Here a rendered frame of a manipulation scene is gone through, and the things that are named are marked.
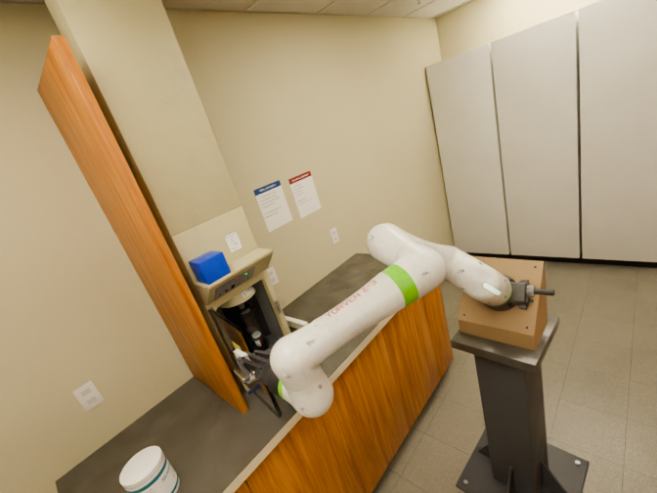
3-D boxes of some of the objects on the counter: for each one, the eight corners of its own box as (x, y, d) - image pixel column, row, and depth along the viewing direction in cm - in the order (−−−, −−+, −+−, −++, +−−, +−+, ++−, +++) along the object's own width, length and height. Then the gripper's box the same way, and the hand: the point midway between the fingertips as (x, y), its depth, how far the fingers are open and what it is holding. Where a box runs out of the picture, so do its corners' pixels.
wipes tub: (136, 500, 111) (113, 470, 106) (172, 467, 119) (153, 438, 114) (148, 524, 101) (124, 494, 96) (186, 486, 110) (166, 457, 105)
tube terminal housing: (220, 375, 161) (149, 236, 136) (269, 336, 182) (215, 208, 156) (246, 392, 144) (170, 237, 118) (297, 347, 164) (241, 205, 139)
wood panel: (193, 376, 167) (36, 90, 120) (198, 372, 169) (46, 89, 122) (242, 414, 133) (51, 35, 86) (248, 409, 135) (64, 35, 88)
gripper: (290, 350, 95) (247, 333, 112) (256, 381, 87) (215, 357, 104) (298, 370, 98) (255, 349, 115) (266, 402, 90) (224, 375, 106)
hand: (241, 356), depth 107 cm, fingers closed
